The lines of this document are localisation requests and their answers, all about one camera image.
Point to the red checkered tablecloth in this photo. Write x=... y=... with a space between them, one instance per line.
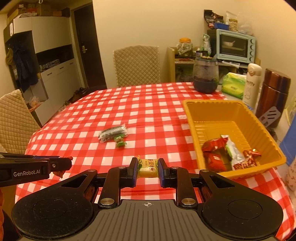
x=253 y=208

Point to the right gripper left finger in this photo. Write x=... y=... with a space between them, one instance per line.
x=116 y=179

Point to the yellow cake snack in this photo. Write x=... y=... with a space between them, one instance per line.
x=147 y=168

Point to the wooden shelf unit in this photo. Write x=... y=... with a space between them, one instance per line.
x=181 y=69

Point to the orange plastic tray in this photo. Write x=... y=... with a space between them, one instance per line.
x=209 y=119

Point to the brown metal thermos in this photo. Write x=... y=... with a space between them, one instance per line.
x=274 y=94

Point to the white cabinet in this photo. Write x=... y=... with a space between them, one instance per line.
x=46 y=67

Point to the light blue toaster oven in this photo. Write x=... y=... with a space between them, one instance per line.
x=235 y=46

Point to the blue thermos jug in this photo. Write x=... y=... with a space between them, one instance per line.
x=288 y=144

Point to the dark door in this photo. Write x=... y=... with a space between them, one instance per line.
x=88 y=47

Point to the quilted beige chair back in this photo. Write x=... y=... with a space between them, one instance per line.
x=137 y=65

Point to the large red snack packet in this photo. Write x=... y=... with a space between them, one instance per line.
x=211 y=151

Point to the quilted beige chair left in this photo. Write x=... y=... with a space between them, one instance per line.
x=17 y=123

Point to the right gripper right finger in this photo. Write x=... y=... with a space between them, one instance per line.
x=179 y=179

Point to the black seaweed snack pack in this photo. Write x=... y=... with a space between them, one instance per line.
x=110 y=133

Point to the white patterned mug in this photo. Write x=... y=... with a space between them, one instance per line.
x=291 y=176

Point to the glass jar dark contents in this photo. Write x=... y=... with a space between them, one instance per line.
x=205 y=74

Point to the red gold candy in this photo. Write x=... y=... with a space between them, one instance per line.
x=241 y=165

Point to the green candy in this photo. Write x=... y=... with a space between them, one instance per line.
x=120 y=141

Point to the orange lid jar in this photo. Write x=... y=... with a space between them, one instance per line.
x=184 y=47

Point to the white green snack bag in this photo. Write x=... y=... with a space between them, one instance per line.
x=234 y=155

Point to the quilted beige chair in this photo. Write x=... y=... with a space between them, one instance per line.
x=17 y=123
x=137 y=65

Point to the small red candy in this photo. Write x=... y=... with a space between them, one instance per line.
x=61 y=165

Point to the green tissue pack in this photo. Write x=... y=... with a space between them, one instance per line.
x=234 y=84

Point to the white miffy bottle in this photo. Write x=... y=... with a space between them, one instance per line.
x=252 y=85

